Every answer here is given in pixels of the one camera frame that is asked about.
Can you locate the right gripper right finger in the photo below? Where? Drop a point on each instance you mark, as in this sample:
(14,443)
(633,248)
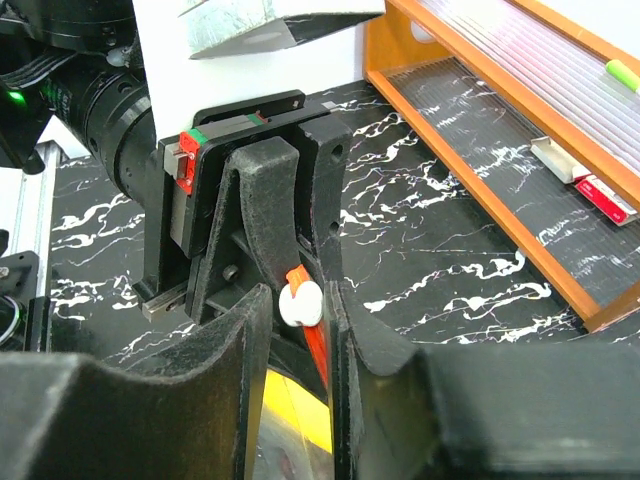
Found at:
(484,411)

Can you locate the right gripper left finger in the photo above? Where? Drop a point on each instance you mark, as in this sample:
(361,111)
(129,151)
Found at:
(190,411)

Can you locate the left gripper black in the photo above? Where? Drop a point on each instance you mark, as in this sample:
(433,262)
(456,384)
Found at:
(219,204)

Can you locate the zip bag with grapes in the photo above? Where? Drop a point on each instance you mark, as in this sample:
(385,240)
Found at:
(282,452)

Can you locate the yellow fake banana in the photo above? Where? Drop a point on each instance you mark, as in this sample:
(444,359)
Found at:
(300,409)

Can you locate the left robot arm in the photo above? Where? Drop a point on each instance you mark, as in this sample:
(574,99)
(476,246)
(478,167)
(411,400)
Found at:
(123,75)

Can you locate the wooden shelf rack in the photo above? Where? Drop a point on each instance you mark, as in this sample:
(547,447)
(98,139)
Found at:
(477,81)

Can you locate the red black item on shelf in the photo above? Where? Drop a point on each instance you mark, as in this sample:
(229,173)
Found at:
(571,172)

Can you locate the green white marker pen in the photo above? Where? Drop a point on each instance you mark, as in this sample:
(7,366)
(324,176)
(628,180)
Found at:
(623,74)

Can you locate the aluminium frame rail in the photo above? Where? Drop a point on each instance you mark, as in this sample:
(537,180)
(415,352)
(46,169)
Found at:
(32,217)

